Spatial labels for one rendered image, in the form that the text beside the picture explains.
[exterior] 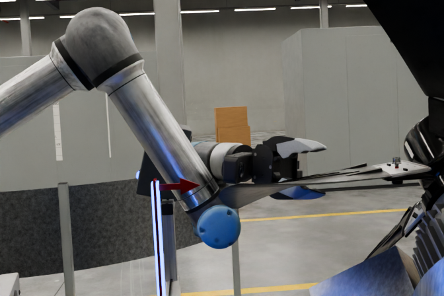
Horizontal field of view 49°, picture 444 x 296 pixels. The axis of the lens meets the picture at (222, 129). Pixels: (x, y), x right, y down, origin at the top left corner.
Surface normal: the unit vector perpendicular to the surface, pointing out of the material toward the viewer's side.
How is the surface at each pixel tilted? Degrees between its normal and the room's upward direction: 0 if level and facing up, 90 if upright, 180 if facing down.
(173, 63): 90
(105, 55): 83
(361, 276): 55
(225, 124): 90
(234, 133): 90
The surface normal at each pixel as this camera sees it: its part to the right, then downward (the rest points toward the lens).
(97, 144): 0.07, 0.05
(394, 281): -0.66, -0.51
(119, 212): 0.45, 0.03
